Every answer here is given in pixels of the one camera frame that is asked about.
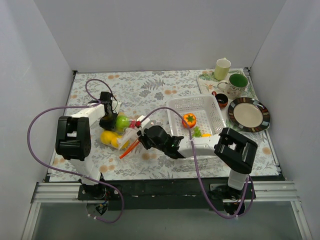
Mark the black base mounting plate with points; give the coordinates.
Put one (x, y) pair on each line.
(180, 193)

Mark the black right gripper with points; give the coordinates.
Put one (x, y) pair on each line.
(142, 137)

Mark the grey aluminium frame rail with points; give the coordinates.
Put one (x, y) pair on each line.
(267, 210)

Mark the floral table mat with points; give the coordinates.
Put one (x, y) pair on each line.
(141, 93)

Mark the floral mug green inside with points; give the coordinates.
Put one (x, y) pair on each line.
(234, 86)

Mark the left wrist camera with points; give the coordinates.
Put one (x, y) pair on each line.
(116, 106)

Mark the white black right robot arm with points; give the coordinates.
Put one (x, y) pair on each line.
(237, 151)

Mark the dark rimmed ceramic plate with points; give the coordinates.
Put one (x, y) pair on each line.
(249, 114)

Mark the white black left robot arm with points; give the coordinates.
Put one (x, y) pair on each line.
(73, 140)

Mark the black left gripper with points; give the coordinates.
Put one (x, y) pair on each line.
(108, 122)

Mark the yellow fake lemon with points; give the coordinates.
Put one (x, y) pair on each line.
(107, 136)
(118, 144)

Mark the pale green mug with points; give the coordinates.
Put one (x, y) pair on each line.
(222, 67)

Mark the orange fake tomato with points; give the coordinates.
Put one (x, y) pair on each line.
(189, 120)

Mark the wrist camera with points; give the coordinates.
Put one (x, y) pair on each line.
(116, 106)
(145, 122)

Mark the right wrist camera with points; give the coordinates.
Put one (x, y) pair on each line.
(145, 122)

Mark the small red black bowl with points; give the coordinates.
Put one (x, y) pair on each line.
(221, 98)

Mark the clear zip top bag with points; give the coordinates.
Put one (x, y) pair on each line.
(127, 134)

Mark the floral rectangular tray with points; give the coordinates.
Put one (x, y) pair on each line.
(208, 84)

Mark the yellow fake bell pepper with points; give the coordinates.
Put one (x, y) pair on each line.
(206, 135)

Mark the green fake apple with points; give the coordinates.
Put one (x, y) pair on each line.
(122, 122)

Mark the white plastic basket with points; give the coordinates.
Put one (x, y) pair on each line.
(209, 123)

